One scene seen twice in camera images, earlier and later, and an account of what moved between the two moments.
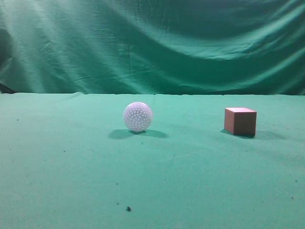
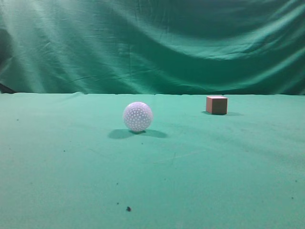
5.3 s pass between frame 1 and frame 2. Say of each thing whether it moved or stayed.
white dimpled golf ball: stayed
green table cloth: stayed
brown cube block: moved
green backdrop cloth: stayed
